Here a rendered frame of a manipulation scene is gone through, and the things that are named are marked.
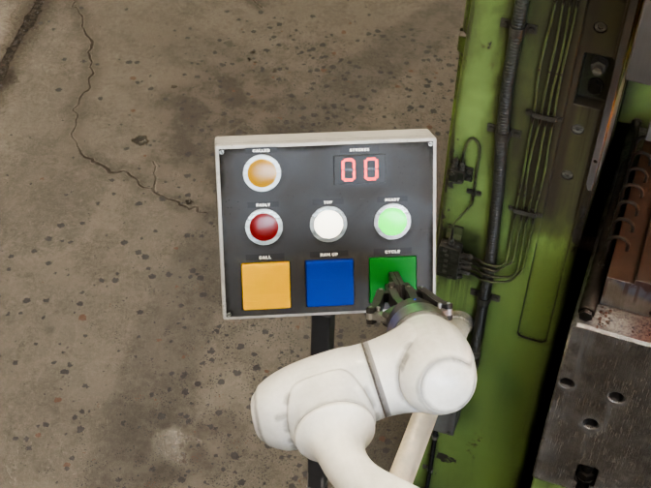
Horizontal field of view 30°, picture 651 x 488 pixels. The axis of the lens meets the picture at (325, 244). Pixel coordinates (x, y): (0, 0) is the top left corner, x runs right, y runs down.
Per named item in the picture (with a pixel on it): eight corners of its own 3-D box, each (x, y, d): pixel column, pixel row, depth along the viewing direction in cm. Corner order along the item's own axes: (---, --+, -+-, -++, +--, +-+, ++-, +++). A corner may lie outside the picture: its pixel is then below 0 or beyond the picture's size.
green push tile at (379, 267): (416, 302, 192) (416, 256, 190) (369, 303, 192) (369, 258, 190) (414, 298, 194) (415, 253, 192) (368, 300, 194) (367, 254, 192)
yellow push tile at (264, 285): (291, 308, 190) (289, 262, 188) (243, 310, 190) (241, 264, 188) (290, 304, 192) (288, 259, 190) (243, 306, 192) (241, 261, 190)
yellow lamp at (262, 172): (272, 194, 185) (272, 172, 182) (244, 186, 186) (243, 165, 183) (280, 180, 187) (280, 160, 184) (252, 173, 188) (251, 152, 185)
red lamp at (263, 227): (274, 247, 188) (274, 227, 184) (246, 239, 189) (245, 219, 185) (281, 233, 190) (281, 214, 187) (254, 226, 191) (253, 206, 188)
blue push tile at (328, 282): (354, 305, 191) (353, 260, 189) (306, 307, 191) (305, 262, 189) (353, 302, 193) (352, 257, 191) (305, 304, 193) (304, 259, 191)
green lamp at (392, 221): (402, 241, 189) (404, 222, 186) (374, 233, 190) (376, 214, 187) (408, 228, 191) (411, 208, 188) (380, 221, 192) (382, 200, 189)
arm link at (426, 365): (450, 296, 162) (356, 327, 162) (475, 336, 147) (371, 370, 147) (472, 368, 165) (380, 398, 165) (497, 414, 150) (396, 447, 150)
